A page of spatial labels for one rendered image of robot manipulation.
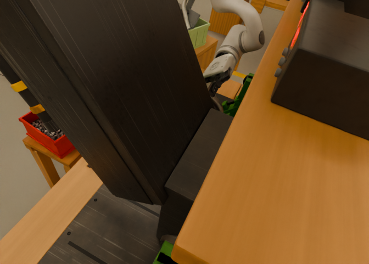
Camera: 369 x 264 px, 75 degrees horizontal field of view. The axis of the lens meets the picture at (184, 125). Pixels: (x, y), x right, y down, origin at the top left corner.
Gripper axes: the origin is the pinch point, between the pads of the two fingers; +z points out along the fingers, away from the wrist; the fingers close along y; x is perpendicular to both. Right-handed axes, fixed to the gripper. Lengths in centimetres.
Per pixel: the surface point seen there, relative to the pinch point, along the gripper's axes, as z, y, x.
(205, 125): 15.7, 8.0, -0.5
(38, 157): 40, -76, -16
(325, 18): 16, 45, -18
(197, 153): 25.4, 11.1, -1.1
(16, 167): 48, -167, -10
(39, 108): 36.5, -0.8, -33.3
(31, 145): 38, -69, -23
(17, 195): 63, -151, 1
